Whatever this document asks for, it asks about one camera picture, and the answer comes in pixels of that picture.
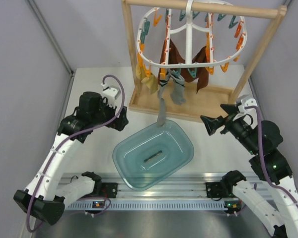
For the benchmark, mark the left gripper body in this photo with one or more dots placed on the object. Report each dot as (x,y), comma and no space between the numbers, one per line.
(108,113)

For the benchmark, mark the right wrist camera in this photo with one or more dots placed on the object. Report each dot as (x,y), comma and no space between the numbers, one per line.
(243,104)

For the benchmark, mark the right brown sock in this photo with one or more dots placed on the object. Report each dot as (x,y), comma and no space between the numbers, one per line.
(202,73)

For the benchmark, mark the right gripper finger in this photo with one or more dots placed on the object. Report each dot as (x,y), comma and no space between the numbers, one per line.
(230,109)
(212,124)

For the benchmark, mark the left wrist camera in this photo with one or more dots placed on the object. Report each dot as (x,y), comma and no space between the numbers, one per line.
(110,94)

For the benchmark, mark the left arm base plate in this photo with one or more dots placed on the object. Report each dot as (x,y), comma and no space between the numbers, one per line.
(106,189)

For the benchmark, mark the dark clip in tub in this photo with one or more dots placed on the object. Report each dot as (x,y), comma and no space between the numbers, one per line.
(152,157)

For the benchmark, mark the white round clip hanger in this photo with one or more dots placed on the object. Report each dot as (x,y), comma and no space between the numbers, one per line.
(186,17)

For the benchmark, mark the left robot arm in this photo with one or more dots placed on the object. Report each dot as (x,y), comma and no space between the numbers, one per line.
(42,199)

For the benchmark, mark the slotted cable duct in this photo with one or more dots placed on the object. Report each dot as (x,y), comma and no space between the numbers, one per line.
(153,205)

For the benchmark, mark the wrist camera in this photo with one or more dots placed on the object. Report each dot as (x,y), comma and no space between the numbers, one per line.
(243,104)
(110,94)

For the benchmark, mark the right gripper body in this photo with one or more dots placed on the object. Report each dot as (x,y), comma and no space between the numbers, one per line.
(236,126)

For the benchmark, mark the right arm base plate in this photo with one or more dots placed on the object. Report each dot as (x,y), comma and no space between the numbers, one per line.
(217,190)

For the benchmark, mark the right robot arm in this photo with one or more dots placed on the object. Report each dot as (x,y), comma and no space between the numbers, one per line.
(261,139)

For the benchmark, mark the teal plastic tub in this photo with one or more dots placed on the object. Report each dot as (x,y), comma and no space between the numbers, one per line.
(128,156)

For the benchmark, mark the wooden hanging rack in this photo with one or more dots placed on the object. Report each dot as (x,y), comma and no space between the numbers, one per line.
(223,87)

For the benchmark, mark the yellow sock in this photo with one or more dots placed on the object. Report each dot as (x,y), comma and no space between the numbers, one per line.
(151,82)
(139,71)

